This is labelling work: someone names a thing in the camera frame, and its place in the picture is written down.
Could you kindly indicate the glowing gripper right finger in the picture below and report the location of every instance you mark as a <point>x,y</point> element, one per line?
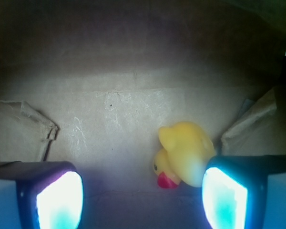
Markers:
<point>245,192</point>

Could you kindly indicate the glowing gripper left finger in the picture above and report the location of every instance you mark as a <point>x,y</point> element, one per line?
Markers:
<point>40,195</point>

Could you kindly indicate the yellow rubber duck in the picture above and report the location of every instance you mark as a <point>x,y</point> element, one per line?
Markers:
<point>186,150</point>

